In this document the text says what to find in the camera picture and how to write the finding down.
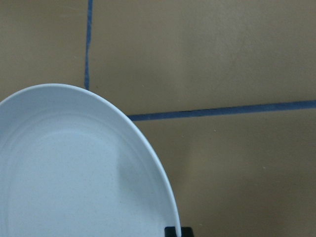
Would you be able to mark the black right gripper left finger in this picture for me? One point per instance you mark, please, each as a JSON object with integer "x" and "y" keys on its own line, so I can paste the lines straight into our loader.
{"x": 170, "y": 232}

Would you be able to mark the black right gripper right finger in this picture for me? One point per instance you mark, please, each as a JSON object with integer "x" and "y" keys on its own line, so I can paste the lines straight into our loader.
{"x": 187, "y": 232}

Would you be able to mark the blue plate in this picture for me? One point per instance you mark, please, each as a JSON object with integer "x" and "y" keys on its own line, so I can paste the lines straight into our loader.
{"x": 73, "y": 165}

